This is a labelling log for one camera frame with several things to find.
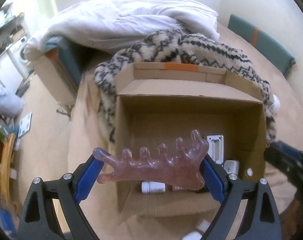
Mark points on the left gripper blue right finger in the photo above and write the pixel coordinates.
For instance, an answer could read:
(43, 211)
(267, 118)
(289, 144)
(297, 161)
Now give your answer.
(228, 190)

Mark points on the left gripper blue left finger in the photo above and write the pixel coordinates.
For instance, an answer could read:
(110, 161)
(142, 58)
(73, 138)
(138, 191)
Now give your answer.
(73, 188)

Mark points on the white power adapter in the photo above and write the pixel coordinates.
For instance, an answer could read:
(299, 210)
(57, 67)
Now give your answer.
(231, 166)

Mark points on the white bottle red label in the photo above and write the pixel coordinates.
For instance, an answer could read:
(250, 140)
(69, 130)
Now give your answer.
(249, 172)

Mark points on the white rectangular device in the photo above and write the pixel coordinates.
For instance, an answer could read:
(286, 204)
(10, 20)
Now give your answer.
(216, 148)

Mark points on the pink translucent massage comb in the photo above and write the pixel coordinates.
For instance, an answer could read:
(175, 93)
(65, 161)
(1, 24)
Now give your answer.
(182, 168)

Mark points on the white pill bottle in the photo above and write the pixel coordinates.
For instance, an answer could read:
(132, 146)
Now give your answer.
(149, 187)

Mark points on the white earbuds case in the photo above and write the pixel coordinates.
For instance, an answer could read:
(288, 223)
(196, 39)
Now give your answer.
(194, 235)

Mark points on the wooden chair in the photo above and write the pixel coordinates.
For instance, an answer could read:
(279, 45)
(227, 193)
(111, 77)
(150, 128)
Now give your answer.
(6, 172)

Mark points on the white floor scale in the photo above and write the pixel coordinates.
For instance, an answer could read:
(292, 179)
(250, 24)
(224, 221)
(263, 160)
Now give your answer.
(25, 125)

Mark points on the white plastic bag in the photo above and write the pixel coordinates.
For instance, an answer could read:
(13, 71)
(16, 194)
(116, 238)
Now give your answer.
(10, 104)

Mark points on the teal bed headboard cushion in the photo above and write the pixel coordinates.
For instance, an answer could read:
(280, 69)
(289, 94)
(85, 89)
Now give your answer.
(69, 59)

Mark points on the white washing machine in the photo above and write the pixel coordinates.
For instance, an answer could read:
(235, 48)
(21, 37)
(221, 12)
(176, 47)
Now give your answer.
(16, 54)

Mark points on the black and cream knit blanket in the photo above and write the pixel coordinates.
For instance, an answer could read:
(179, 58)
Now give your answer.
(178, 47)

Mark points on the white duvet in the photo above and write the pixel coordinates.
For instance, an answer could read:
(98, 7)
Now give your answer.
(112, 25)

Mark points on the teal cushion with orange strap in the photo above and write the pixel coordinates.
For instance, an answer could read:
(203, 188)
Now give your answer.
(264, 43)

